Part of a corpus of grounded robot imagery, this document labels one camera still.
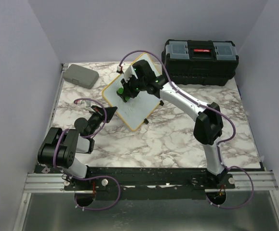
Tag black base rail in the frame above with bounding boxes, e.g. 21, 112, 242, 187
34, 166, 236, 200

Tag aluminium frame rail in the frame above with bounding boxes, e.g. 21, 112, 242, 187
13, 62, 279, 231

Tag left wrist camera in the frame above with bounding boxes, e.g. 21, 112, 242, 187
76, 100, 94, 114

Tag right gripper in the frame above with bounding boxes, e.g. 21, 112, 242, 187
121, 73, 146, 99

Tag black plastic toolbox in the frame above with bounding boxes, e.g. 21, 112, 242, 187
161, 39, 239, 86

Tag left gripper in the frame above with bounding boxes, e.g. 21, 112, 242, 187
88, 105, 118, 138

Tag green whiteboard eraser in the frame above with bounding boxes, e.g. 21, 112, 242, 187
116, 88, 130, 103

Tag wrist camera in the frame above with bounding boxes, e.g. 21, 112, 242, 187
76, 100, 94, 114
116, 65, 134, 82

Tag grey plastic case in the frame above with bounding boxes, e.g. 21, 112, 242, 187
63, 64, 99, 89

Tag yellow framed whiteboard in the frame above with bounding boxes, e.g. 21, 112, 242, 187
102, 53, 161, 131

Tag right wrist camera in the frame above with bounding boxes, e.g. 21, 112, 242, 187
116, 65, 134, 82

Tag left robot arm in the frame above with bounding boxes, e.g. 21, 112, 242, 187
38, 106, 117, 190

